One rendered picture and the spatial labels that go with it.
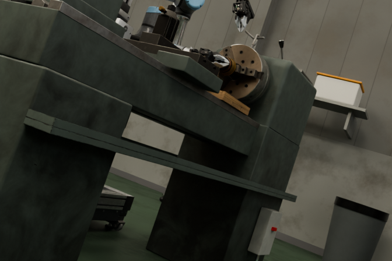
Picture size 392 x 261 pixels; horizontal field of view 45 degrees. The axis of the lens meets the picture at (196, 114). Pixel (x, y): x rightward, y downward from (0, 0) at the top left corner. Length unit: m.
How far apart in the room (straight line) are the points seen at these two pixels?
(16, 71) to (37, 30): 0.13
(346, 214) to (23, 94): 4.06
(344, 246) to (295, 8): 3.05
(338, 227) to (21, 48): 4.11
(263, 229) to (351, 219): 2.29
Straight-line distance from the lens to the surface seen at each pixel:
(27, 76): 1.36
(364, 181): 5.73
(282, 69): 2.64
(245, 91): 2.50
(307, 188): 5.80
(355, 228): 5.00
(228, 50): 2.57
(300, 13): 6.38
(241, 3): 2.73
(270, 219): 2.80
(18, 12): 1.49
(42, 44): 1.36
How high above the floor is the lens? 0.58
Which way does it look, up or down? 5 degrees up
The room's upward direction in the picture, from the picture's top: 19 degrees clockwise
